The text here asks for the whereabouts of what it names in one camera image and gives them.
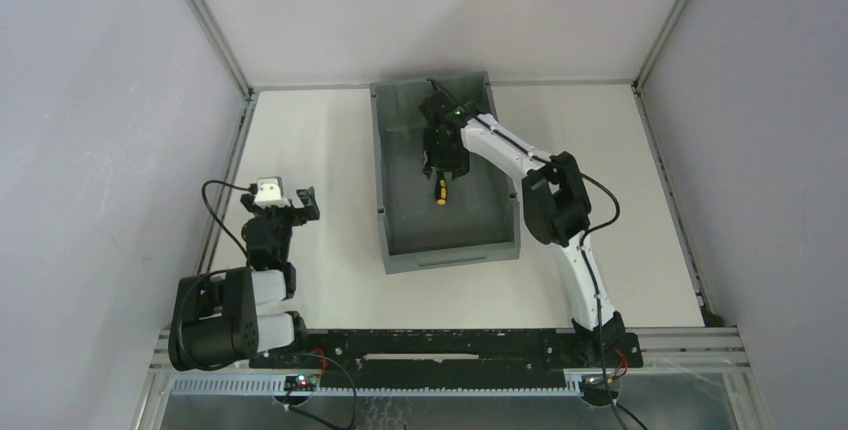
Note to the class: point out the aluminium frame rail left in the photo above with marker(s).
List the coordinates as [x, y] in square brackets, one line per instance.
[227, 152]

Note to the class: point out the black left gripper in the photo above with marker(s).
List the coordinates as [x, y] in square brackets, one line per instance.
[283, 212]

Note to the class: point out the yellow black screwdriver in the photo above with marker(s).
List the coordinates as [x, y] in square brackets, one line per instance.
[440, 189]

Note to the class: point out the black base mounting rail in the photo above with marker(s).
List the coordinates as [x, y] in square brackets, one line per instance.
[478, 358]

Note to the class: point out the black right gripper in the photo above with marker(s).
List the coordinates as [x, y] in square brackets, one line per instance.
[445, 165]

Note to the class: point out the grey plastic bin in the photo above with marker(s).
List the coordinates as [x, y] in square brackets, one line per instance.
[480, 221]

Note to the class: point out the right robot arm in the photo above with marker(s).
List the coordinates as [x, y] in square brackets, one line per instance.
[555, 203]

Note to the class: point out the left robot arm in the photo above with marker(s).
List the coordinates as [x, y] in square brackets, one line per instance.
[216, 319]

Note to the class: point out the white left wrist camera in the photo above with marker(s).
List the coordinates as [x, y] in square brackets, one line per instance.
[269, 193]

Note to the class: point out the small electronics board with leds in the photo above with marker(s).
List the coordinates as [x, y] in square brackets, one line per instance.
[301, 383]

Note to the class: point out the grey slotted cable duct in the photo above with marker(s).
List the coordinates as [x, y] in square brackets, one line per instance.
[278, 385]

